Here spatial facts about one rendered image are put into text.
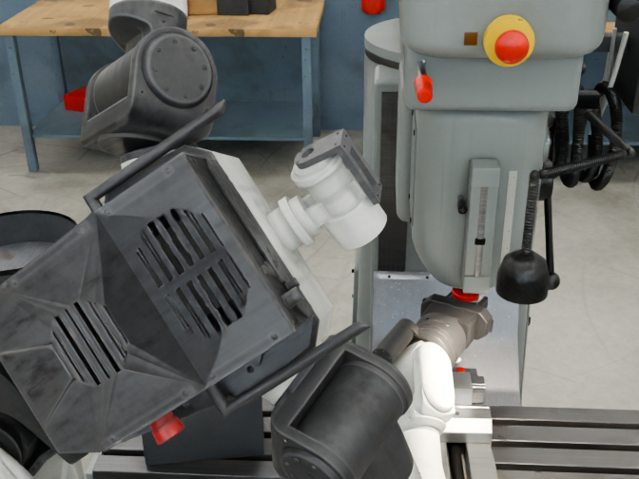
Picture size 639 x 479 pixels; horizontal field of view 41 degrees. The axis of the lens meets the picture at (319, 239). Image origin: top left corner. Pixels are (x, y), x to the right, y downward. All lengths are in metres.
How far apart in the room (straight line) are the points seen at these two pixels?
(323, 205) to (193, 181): 0.21
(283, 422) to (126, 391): 0.17
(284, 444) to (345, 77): 4.88
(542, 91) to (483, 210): 0.19
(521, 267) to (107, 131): 0.58
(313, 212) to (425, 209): 0.40
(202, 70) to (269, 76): 4.81
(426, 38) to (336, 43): 4.56
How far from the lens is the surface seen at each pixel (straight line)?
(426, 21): 1.10
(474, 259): 1.32
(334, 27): 5.64
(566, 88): 1.24
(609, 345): 3.74
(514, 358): 1.93
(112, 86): 0.99
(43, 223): 3.44
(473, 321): 1.43
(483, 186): 1.27
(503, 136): 1.28
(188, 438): 1.62
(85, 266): 0.85
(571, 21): 1.11
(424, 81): 1.09
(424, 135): 1.30
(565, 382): 3.48
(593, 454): 1.72
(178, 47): 0.95
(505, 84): 1.22
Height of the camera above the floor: 2.03
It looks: 28 degrees down
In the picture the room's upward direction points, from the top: 1 degrees counter-clockwise
